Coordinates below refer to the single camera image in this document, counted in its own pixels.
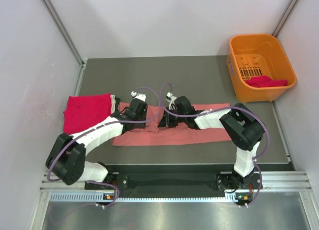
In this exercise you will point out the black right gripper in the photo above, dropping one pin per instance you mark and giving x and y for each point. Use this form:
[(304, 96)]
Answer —
[(166, 120)]

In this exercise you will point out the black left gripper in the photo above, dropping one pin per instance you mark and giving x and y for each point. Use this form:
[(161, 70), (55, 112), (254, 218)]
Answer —
[(140, 125)]

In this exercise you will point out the salmon pink t shirt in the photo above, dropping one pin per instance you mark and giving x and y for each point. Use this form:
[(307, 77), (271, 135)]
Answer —
[(151, 135)]

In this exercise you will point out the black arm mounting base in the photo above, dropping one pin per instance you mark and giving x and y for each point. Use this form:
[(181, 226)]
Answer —
[(178, 180)]

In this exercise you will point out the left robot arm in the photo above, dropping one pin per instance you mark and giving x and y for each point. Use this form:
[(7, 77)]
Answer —
[(67, 157)]

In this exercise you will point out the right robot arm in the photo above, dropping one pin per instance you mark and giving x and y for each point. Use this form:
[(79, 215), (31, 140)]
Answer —
[(244, 130)]

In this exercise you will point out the folded dark green t shirt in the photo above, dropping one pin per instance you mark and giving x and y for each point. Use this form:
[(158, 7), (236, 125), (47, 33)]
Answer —
[(117, 102)]

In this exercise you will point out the folded white t shirt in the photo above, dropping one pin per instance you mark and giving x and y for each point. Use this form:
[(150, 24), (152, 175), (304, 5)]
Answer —
[(113, 103)]

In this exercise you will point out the folded magenta t shirt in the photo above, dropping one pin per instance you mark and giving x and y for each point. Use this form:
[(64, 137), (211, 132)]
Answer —
[(83, 112)]

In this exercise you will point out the magenta t shirt in basket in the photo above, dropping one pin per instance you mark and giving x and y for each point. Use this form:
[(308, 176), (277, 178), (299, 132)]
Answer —
[(265, 82)]

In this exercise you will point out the orange plastic basket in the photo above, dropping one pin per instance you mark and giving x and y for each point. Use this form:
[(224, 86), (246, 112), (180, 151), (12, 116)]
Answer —
[(256, 56)]

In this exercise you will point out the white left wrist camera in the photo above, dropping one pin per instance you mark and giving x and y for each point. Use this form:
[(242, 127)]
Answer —
[(139, 96)]

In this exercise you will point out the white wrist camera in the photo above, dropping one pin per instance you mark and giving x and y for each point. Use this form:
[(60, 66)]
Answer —
[(139, 96), (171, 99)]

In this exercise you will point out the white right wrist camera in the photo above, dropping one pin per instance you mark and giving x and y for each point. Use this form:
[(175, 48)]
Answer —
[(171, 99)]

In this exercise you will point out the slotted grey cable duct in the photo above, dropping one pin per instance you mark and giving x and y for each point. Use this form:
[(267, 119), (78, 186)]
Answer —
[(102, 197)]

